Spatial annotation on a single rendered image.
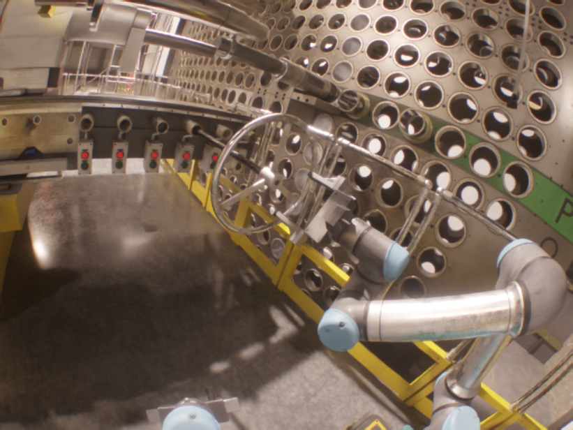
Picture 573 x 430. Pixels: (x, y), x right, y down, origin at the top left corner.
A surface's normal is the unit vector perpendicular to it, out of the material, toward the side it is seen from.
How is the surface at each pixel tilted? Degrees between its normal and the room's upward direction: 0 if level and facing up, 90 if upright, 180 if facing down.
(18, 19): 68
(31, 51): 90
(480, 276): 90
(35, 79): 90
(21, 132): 90
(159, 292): 0
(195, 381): 0
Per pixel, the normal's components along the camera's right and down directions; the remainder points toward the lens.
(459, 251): -0.70, 0.08
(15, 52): 0.65, 0.50
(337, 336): -0.50, 0.22
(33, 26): 0.72, 0.14
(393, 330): -0.54, 0.00
